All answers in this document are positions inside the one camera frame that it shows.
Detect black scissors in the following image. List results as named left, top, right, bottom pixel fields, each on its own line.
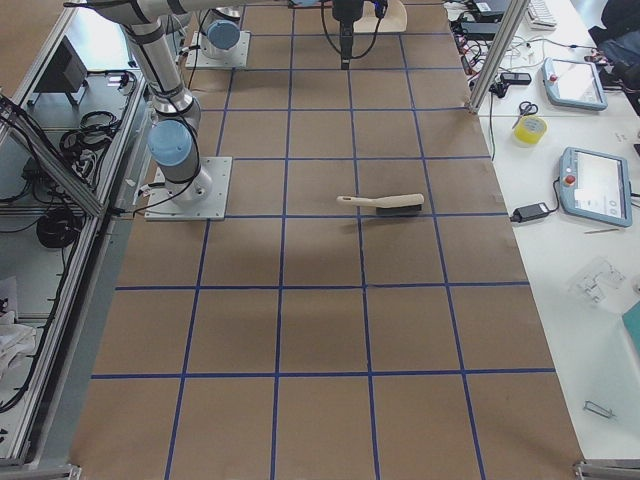
left=512, top=100, right=539, bottom=128

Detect near teach pendant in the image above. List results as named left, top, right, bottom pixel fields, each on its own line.
left=559, top=147, right=633, bottom=228

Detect beige plastic dustpan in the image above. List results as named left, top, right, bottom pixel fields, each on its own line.
left=354, top=0, right=407, bottom=34

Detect beige hand brush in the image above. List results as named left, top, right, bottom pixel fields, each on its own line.
left=336, top=193, right=425, bottom=216

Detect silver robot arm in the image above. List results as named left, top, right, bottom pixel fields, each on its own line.
left=198, top=6, right=241, bottom=58
left=63, top=1, right=249, bottom=205

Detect yellow tape roll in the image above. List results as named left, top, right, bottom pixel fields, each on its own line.
left=511, top=115, right=548, bottom=148

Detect teach pendant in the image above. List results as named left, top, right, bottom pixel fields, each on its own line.
left=559, top=147, right=633, bottom=228
left=541, top=58, right=608, bottom=111

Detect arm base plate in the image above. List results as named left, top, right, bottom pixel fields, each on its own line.
left=185, top=31, right=251, bottom=70
left=144, top=157, right=233, bottom=221

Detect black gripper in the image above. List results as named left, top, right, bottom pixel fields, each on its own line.
left=333, top=0, right=364, bottom=70

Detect aluminium frame post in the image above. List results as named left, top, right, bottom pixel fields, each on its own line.
left=466, top=0, right=529, bottom=114

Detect black power adapter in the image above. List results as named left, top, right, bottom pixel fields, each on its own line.
left=510, top=202, right=551, bottom=223

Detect far teach pendant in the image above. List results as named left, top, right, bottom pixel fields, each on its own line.
left=541, top=58, right=608, bottom=111

